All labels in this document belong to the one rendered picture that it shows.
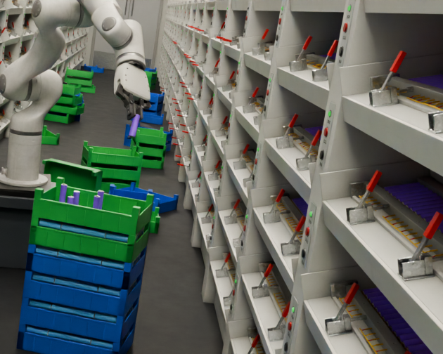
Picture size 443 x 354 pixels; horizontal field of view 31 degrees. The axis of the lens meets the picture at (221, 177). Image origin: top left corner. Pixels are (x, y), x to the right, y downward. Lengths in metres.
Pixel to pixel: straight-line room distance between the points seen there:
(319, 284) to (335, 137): 0.27
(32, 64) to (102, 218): 0.84
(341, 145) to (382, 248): 0.32
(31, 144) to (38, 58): 0.34
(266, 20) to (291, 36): 0.70
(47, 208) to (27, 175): 0.78
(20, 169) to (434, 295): 2.24
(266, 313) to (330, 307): 0.50
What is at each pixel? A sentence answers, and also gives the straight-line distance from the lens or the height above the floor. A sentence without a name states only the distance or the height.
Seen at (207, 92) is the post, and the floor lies 0.64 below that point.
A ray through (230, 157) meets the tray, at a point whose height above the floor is 0.55.
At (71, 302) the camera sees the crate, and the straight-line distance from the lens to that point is 2.33.
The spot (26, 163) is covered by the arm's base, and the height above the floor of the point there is 0.39.
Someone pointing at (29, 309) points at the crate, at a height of 0.13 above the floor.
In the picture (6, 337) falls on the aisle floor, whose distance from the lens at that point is 2.50.
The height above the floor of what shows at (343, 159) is 0.81.
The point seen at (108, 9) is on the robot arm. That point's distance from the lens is 2.35.
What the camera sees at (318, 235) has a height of 0.66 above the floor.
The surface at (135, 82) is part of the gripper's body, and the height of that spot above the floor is 0.81.
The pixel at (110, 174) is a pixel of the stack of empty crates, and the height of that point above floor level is 0.10.
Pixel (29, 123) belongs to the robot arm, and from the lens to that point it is 3.00.
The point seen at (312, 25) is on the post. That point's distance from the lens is 2.11.
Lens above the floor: 1.01
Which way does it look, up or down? 11 degrees down
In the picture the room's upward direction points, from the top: 9 degrees clockwise
